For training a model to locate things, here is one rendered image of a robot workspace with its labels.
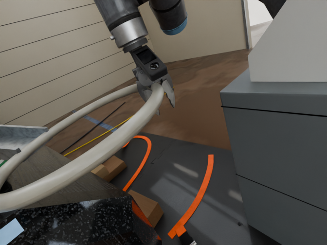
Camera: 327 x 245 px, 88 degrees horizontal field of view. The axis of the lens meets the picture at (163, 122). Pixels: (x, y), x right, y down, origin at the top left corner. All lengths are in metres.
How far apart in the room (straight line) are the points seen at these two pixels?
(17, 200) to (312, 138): 0.66
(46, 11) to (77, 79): 1.84
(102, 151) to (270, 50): 0.52
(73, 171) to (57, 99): 5.64
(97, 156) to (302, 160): 0.59
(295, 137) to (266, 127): 0.08
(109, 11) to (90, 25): 5.95
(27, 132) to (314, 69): 0.91
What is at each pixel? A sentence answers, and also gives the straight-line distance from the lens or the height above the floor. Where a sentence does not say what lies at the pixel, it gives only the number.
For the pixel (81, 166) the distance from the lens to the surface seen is 0.29.
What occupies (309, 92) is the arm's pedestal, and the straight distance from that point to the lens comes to 0.55.
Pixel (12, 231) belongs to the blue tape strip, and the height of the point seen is 0.82.
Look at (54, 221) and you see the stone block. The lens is 0.61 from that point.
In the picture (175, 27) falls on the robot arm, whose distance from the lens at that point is 0.59.
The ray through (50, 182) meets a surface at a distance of 0.31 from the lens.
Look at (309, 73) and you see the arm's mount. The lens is 0.60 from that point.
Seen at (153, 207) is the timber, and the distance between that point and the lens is 1.28.
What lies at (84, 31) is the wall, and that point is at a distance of 6.31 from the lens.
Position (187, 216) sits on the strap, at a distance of 1.30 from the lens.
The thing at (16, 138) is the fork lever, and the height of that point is 0.95.
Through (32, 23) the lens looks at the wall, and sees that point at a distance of 6.09.
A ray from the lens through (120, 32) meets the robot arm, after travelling 0.47.
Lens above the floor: 1.10
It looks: 27 degrees down
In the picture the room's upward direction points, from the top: 22 degrees counter-clockwise
